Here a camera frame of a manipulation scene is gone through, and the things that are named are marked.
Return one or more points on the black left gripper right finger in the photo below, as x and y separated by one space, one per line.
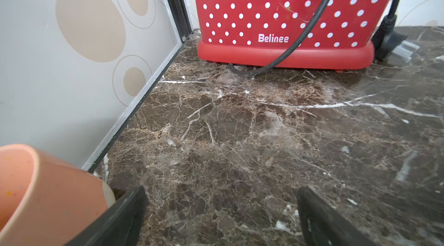
322 225

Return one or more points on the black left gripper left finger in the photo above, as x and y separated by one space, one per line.
120 225

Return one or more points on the pink ceramic mug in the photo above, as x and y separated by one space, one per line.
45 201

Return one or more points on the red polka dot toaster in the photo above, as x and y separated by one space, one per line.
256 32

